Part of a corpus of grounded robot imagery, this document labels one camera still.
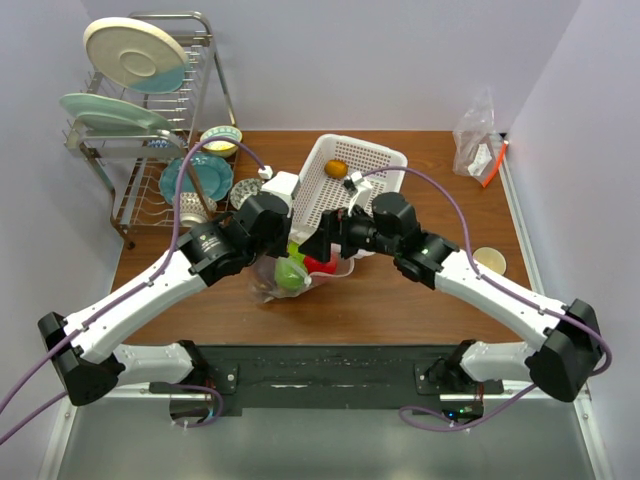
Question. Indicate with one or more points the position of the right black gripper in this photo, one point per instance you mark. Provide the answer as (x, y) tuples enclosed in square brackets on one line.
[(334, 228)]

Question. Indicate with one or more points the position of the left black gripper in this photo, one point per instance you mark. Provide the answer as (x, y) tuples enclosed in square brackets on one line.
[(281, 248)]

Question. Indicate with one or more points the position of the green leafy toy fruit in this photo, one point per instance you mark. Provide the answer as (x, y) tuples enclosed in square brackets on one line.
[(293, 250)]

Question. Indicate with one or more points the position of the white perforated plastic basket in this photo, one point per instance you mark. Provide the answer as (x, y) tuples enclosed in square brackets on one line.
[(323, 206)]

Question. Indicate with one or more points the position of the red apple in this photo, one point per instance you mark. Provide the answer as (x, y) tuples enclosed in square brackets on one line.
[(314, 266)]

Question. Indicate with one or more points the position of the clear polka dot zip bag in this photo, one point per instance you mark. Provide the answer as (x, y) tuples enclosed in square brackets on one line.
[(263, 287)]

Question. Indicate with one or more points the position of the green custard apple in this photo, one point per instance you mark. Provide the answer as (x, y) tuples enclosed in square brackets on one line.
[(290, 275)]

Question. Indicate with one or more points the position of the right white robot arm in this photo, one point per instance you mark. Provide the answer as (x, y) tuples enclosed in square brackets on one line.
[(557, 350)]

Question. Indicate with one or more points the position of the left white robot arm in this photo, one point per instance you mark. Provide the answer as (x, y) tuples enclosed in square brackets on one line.
[(88, 348)]

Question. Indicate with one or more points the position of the clear bag with orange zipper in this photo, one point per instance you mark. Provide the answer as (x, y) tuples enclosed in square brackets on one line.
[(480, 148)]

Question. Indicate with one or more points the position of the grey leaf patterned bowl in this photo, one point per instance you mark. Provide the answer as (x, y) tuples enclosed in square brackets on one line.
[(243, 190)]

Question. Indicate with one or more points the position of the brown orange fruit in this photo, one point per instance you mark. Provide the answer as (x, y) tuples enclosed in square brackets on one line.
[(336, 169)]

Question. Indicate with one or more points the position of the teal scalloped plate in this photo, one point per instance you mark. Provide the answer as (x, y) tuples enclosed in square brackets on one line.
[(214, 173)]

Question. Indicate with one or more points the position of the brown patterned small bowl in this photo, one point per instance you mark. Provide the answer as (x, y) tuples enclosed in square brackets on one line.
[(192, 212)]

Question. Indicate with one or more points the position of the teal yellow patterned bowl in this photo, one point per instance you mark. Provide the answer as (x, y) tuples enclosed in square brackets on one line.
[(226, 146)]

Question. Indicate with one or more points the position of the blue patterned small dish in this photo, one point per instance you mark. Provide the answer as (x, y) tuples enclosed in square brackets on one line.
[(162, 143)]

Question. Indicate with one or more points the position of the cream ceramic mug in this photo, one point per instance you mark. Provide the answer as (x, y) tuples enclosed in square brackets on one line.
[(491, 258)]

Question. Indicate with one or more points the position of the metal dish rack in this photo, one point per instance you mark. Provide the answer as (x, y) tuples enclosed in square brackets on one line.
[(130, 171)]

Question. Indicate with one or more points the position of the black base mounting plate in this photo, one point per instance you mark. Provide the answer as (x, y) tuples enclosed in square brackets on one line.
[(328, 376)]

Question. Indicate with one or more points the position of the mint green plate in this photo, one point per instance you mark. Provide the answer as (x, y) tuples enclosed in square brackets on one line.
[(98, 112)]

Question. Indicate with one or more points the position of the cream and teal large plate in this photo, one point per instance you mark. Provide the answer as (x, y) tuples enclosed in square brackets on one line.
[(136, 55)]

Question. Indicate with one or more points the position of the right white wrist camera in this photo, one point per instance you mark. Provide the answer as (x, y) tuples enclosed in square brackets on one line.
[(359, 189)]

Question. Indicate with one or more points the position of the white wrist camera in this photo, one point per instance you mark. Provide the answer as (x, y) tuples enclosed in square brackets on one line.
[(359, 189), (282, 184)]

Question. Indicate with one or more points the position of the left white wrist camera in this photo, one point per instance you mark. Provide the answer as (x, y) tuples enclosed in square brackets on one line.
[(282, 184)]

